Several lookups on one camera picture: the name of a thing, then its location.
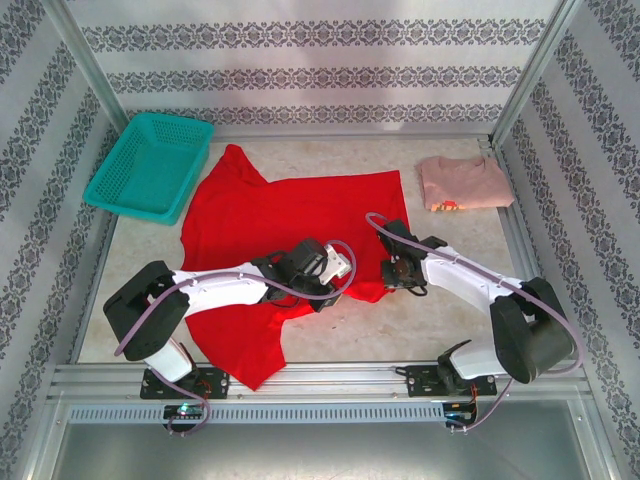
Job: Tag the red t-shirt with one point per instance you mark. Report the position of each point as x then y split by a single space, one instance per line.
280 215

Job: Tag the teal plastic mesh basket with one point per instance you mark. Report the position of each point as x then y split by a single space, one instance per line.
145 170

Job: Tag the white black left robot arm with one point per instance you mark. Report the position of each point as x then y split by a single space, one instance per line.
220 287

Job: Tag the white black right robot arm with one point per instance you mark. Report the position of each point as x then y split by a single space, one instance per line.
465 280

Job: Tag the pink folded t-shirt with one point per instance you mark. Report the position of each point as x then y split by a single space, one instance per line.
465 180

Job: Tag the aluminium table edge bar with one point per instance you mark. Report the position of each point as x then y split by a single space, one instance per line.
522 235
375 136

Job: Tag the grey sheet metal panel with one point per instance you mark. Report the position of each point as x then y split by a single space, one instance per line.
320 455

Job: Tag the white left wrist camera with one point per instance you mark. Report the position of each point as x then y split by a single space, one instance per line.
336 265

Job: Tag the long aluminium mounting rail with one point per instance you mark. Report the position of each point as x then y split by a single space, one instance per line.
330 380

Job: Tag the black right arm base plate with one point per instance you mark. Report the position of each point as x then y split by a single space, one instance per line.
420 382

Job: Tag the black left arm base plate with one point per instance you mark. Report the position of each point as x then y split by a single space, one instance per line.
217 382

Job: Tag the aluminium frame post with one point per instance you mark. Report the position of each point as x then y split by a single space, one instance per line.
89 65
538 65

